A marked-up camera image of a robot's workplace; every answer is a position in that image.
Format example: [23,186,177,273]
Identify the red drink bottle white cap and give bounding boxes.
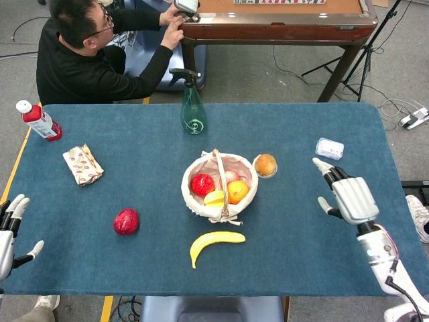
[15,99,63,142]

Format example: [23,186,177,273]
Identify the grey handheld device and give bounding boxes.
[173,0,201,16]

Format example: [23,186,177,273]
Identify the man in black sweater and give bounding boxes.
[36,0,186,105]

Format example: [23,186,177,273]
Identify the green plastic spray bottle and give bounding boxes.
[168,68,207,136]

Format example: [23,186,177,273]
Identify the orange toy fruit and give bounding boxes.
[227,180,250,205]

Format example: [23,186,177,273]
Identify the orange in plastic cup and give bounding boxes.
[253,153,278,179]

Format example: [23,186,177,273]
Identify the white sneaker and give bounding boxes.
[405,194,429,244]
[34,294,61,311]

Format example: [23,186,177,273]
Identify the yellow toy lemon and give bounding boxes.
[203,189,225,207]

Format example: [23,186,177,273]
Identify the wicker basket with cloth liner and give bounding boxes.
[180,148,259,226]

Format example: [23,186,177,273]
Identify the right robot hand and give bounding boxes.
[312,157,381,225]

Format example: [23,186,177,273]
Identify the clear plastic box purple contents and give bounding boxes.
[315,137,345,161]

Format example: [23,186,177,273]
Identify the snack wrapper with red lips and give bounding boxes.
[62,143,105,187]

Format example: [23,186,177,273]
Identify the blue table cloth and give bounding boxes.
[1,103,420,298]

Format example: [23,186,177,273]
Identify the row of face-up mahjong tiles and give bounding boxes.
[233,0,326,5]

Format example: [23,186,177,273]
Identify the dark red toy jujube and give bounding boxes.
[113,208,140,236]

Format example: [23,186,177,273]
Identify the brown mahjong table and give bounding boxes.
[180,0,379,103]

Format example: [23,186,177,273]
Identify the red toy strawberry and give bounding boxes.
[190,173,216,198]

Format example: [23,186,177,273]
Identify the white power strip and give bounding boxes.
[397,107,429,130]

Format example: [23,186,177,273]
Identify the black floor cable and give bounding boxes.
[271,45,400,131]

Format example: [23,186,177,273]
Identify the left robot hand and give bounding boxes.
[0,193,45,282]

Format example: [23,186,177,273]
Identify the yellow toy banana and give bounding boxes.
[189,231,247,270]

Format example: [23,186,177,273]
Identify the blue grey robot body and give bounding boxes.
[139,295,285,322]

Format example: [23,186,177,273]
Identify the black tripod stand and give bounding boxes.
[301,0,403,103]

